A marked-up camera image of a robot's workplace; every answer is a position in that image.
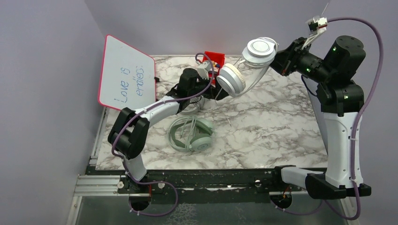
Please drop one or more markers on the pink framed whiteboard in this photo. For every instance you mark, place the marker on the pink framed whiteboard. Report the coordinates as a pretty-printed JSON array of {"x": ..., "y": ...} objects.
[{"x": 127, "y": 76}]

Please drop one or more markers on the red plastic bin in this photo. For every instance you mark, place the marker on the red plastic bin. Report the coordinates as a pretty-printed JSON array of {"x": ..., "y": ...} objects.
[{"x": 217, "y": 58}]

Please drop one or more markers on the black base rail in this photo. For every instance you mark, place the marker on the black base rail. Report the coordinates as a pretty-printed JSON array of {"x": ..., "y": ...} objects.
[{"x": 203, "y": 186}]

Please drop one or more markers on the white headphones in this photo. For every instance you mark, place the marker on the white headphones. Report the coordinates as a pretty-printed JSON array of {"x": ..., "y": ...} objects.
[{"x": 258, "y": 54}]

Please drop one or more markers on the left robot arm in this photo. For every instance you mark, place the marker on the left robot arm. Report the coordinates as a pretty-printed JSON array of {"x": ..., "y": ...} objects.
[{"x": 129, "y": 132}]

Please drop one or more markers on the grey white gaming headset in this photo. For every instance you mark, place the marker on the grey white gaming headset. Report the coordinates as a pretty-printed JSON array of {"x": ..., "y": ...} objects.
[{"x": 194, "y": 108}]

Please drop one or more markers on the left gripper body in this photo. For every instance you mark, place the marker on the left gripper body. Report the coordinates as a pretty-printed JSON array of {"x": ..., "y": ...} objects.
[{"x": 212, "y": 93}]

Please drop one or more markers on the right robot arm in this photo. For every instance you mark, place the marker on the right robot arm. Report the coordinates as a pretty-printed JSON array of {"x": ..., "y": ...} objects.
[{"x": 341, "y": 100}]

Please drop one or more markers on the green headphones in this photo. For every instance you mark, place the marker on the green headphones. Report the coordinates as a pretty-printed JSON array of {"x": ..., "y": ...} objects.
[{"x": 190, "y": 134}]

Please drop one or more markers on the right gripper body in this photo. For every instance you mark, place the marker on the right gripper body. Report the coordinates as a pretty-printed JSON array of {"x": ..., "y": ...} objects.
[{"x": 299, "y": 59}]

